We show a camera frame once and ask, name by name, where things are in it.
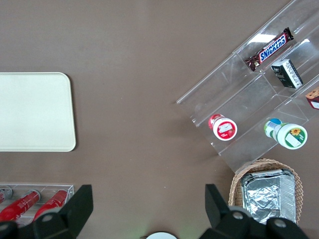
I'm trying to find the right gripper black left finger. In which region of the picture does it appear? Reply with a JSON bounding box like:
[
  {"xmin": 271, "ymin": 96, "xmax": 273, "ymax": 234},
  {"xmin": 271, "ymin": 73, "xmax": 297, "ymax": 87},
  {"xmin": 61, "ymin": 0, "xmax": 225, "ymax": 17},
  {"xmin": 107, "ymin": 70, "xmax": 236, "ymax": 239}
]
[{"xmin": 33, "ymin": 184, "xmax": 94, "ymax": 239}]

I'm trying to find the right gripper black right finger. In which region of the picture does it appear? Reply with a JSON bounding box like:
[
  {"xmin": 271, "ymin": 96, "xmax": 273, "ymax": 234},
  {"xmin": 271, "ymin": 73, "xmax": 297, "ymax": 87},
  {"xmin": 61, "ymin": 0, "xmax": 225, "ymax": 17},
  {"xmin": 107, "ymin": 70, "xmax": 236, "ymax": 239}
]
[{"xmin": 199, "ymin": 184, "xmax": 269, "ymax": 239}]

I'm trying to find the deep tan wicker basket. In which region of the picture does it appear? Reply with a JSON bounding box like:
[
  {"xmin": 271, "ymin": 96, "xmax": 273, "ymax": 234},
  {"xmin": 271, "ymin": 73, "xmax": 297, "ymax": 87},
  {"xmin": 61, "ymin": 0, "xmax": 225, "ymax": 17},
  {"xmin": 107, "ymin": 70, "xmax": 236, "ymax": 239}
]
[{"xmin": 228, "ymin": 158, "xmax": 304, "ymax": 226}]

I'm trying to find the cream rectangular serving tray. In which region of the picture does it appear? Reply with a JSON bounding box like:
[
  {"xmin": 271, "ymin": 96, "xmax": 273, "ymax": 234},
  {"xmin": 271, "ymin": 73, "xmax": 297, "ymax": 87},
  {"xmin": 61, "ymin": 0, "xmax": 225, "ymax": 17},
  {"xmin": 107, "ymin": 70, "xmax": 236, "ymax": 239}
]
[{"xmin": 0, "ymin": 72, "xmax": 77, "ymax": 152}]

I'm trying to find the clear acrylic bottle rack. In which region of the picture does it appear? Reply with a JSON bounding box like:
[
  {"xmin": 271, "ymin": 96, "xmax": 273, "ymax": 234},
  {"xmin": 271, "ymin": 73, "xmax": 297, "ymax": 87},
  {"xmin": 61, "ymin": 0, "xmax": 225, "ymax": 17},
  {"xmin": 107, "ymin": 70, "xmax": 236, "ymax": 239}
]
[{"xmin": 0, "ymin": 183, "xmax": 75, "ymax": 222}]

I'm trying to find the lidded aluminium foil container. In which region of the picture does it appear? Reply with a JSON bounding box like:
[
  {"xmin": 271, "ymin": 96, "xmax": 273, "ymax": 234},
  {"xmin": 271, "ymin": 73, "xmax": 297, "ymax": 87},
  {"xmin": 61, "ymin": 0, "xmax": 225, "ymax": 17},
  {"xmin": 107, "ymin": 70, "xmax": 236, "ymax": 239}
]
[{"xmin": 241, "ymin": 174, "xmax": 297, "ymax": 225}]

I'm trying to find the red lid yogurt bottle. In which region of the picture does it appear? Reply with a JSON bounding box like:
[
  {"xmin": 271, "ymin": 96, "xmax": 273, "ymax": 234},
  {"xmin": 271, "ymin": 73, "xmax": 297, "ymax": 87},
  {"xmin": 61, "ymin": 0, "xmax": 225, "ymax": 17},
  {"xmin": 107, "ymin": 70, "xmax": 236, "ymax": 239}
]
[{"xmin": 208, "ymin": 113, "xmax": 238, "ymax": 141}]

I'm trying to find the green lid yogurt bottle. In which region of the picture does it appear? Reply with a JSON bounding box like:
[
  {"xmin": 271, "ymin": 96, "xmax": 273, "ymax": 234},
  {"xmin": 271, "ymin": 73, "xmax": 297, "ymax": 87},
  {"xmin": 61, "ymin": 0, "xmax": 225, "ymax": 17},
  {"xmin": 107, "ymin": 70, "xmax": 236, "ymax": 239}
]
[{"xmin": 263, "ymin": 118, "xmax": 308, "ymax": 150}]

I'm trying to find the clear acrylic stepped shelf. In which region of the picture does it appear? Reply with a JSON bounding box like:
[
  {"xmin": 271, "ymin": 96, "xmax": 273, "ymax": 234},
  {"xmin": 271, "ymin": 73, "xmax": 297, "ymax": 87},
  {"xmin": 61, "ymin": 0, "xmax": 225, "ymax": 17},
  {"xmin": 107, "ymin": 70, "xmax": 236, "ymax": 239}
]
[{"xmin": 176, "ymin": 0, "xmax": 319, "ymax": 175}]

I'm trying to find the chocolate chip cookie box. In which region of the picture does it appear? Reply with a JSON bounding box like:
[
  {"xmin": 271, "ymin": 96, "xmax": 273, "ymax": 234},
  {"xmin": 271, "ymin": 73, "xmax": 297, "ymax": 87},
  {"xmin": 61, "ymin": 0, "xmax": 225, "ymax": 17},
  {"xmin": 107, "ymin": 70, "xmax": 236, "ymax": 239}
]
[{"xmin": 306, "ymin": 86, "xmax": 319, "ymax": 110}]

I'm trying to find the small black white carton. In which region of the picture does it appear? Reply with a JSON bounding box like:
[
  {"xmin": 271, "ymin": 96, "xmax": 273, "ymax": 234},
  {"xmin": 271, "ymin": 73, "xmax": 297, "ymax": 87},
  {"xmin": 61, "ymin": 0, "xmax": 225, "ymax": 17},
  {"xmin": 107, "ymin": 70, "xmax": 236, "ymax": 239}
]
[{"xmin": 271, "ymin": 59, "xmax": 304, "ymax": 89}]

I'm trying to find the Snickers chocolate bar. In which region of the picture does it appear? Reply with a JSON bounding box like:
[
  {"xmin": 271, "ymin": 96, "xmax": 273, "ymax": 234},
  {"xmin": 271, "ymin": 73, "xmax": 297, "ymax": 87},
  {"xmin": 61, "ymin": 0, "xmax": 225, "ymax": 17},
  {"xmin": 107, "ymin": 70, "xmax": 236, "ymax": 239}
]
[{"xmin": 244, "ymin": 27, "xmax": 294, "ymax": 72}]

